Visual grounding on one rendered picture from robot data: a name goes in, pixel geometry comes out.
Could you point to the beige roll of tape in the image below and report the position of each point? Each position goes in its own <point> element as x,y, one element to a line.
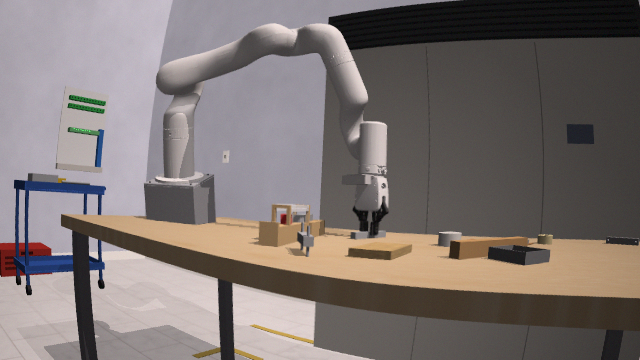
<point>545,239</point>

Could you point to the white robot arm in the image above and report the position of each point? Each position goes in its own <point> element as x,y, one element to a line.
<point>326,40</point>

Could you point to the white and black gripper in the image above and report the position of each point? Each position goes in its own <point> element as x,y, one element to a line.
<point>368,197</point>

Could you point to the black shallow tray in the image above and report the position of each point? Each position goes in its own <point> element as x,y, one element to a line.
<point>522,256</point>

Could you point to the long brown wooden beam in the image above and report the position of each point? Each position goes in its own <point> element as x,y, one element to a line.
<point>477,248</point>

